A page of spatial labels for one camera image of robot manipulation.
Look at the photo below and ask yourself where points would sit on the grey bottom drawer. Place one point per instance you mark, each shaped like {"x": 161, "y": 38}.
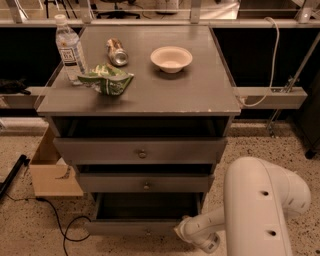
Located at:
{"x": 141, "y": 214}

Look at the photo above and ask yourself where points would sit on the grey drawer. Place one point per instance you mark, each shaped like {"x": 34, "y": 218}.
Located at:
{"x": 138, "y": 183}
{"x": 82, "y": 151}
{"x": 141, "y": 214}

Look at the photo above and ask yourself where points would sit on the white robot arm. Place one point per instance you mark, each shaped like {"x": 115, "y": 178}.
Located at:
{"x": 258, "y": 199}

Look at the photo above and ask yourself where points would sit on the grey middle drawer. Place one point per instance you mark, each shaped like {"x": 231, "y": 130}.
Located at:
{"x": 138, "y": 183}

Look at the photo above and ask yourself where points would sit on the grey top drawer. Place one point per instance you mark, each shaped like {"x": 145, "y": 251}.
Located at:
{"x": 82, "y": 151}

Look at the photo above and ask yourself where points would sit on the grey wooden drawer cabinet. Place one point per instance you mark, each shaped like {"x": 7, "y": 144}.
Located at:
{"x": 196, "y": 102}

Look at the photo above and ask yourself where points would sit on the cardboard box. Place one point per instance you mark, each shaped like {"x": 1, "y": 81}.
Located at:
{"x": 51, "y": 176}

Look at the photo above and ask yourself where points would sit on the green chip bag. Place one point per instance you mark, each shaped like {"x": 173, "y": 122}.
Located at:
{"x": 107, "y": 79}

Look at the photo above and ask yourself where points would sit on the dark cabinet at right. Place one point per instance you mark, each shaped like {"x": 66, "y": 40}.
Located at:
{"x": 307, "y": 119}

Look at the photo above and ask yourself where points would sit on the white paper bowl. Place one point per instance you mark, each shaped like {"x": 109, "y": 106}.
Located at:
{"x": 171, "y": 59}

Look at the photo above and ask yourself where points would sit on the black bar on floor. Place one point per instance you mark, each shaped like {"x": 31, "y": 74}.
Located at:
{"x": 4, "y": 185}

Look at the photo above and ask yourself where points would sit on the crushed aluminium can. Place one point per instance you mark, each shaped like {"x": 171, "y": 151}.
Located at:
{"x": 116, "y": 53}

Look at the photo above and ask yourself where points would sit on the black office chair base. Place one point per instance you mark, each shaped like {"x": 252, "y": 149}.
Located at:
{"x": 118, "y": 13}

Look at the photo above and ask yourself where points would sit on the clear plastic water bottle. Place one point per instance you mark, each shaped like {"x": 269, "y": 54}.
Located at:
{"x": 70, "y": 50}

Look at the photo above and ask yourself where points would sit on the aluminium frame rail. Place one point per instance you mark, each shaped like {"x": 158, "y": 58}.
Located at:
{"x": 273, "y": 98}

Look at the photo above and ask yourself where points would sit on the black object on rail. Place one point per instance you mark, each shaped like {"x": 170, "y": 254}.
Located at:
{"x": 8, "y": 86}

